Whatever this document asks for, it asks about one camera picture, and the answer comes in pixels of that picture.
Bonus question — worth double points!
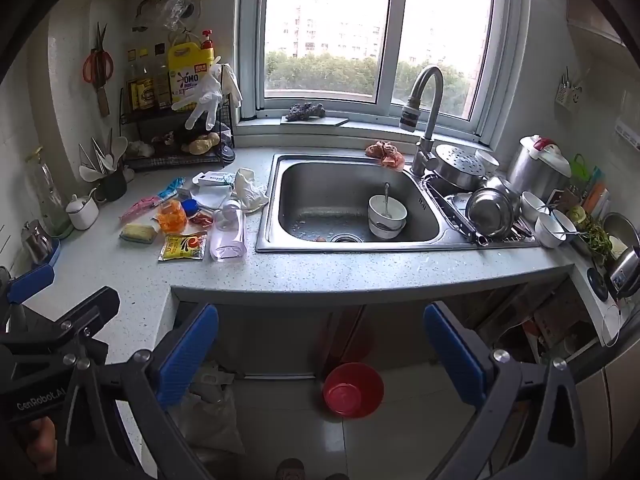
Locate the clear plastic bottle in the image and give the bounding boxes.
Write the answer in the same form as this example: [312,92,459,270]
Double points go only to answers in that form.
[209,199,247,262]

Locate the blue and white wrapper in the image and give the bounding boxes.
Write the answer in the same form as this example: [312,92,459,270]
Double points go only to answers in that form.
[157,176,187,206]

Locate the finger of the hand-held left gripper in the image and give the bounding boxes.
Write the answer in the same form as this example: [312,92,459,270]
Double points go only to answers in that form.
[0,263,55,333]
[42,286,121,357]

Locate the steel pot with perforated lid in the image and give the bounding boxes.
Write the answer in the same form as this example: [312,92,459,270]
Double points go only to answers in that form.
[432,144,488,192]

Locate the black wire rack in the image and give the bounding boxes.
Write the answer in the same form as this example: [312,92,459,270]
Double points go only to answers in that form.
[119,87,237,171]

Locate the small steel pot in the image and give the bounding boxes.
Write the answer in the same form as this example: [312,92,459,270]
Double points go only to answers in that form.
[21,220,55,263]

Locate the white framed window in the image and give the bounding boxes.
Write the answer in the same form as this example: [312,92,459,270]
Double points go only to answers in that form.
[235,0,531,148]

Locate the clear oil bottle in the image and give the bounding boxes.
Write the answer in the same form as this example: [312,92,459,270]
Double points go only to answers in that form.
[152,42,171,110]

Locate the steel mixing bowl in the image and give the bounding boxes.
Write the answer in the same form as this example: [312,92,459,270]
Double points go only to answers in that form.
[465,187,518,241]

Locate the steel kettle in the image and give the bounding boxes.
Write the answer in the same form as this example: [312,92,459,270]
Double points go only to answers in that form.
[605,246,640,303]

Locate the person's left hand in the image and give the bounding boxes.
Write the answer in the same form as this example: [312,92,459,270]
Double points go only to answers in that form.
[25,416,57,473]

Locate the dark sauce bottle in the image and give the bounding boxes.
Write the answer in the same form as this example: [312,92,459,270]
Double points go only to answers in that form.
[125,50,140,111]

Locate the red plastic basin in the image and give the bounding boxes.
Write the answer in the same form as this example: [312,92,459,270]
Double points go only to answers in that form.
[322,362,385,418]

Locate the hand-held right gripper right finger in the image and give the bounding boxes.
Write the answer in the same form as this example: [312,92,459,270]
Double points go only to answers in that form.
[422,302,588,480]

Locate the clear hanging plastic bag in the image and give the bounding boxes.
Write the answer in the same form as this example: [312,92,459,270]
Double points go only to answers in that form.
[157,0,197,31]

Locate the yellow sauce packet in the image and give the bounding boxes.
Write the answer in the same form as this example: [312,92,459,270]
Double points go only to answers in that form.
[158,232,207,262]

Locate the steel kitchen faucet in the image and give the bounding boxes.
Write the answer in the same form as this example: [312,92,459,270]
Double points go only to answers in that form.
[397,65,446,178]

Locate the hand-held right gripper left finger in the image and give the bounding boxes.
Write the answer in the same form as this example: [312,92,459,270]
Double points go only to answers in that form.
[62,304,219,480]

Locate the white crumpled cloth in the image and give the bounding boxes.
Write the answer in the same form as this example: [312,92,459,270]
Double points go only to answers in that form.
[232,167,271,213]

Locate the dark bottle with yellow label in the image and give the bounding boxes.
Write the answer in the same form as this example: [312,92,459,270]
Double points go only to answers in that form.
[136,49,156,110]

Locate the black utensil holder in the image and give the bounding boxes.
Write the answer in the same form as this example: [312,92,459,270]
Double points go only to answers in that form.
[97,167,128,202]

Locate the white rubber glove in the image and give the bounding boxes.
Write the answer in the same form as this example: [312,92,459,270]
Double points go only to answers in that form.
[220,62,243,108]
[171,57,226,131]

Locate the white cardboard box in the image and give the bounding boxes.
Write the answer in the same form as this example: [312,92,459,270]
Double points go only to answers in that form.
[192,171,236,188]

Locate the tall glass bottle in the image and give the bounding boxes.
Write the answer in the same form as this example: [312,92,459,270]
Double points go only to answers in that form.
[25,147,71,238]

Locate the open cabinet shelf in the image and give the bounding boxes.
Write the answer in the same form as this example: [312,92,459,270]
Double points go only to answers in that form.
[475,285,616,361]

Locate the red handled scissors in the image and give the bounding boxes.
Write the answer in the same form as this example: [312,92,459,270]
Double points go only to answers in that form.
[82,22,115,92]

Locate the white plastic bags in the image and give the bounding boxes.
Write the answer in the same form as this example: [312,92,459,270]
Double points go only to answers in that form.
[175,360,246,448]

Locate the orange rag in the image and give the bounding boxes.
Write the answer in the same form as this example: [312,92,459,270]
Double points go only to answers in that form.
[365,140,406,168]

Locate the wall chopstick holder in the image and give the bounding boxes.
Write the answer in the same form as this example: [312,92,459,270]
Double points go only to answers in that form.
[555,66,583,108]

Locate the pink plastic bag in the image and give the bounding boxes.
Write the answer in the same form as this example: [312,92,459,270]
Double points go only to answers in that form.
[118,196,166,223]

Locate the small white bowl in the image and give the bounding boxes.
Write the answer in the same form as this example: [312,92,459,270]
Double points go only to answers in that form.
[474,149,501,173]

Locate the blue tray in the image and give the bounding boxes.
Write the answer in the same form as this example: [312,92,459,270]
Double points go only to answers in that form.
[30,237,62,268]

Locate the stainless steel sink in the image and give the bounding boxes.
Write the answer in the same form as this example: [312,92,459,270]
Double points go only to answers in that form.
[256,152,543,253]

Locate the dark purple cloth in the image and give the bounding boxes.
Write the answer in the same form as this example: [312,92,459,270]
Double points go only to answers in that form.
[285,101,327,122]

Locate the ginger root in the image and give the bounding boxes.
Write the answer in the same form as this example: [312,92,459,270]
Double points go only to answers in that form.
[181,131,221,156]

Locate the grey stone slab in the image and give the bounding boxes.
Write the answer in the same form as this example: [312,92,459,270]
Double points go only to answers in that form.
[280,115,349,127]

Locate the orange crumpled wrapper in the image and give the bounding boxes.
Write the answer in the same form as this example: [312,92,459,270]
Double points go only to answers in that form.
[156,200,188,235]

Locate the yellow detergent jug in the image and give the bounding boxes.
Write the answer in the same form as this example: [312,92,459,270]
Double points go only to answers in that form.
[167,30,222,106]

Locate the white lidded jar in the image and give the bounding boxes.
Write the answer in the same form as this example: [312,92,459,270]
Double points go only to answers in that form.
[66,189,101,231]

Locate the green vegetables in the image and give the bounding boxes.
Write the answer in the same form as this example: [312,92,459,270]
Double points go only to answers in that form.
[570,205,613,261]

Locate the white plastic sheet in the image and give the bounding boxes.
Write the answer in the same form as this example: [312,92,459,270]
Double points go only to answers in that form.
[190,185,233,210]

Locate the steel under-sink cabinet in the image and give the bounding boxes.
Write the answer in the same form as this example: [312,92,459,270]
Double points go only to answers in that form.
[172,300,481,378]

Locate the steel pan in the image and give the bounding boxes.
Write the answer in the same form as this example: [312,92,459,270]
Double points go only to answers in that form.
[602,211,636,251]

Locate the steel cooker with white lid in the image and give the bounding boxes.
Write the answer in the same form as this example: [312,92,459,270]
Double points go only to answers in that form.
[507,135,572,201]

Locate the coloured cutting boards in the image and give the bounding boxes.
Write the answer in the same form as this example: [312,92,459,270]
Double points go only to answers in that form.
[582,167,611,216]

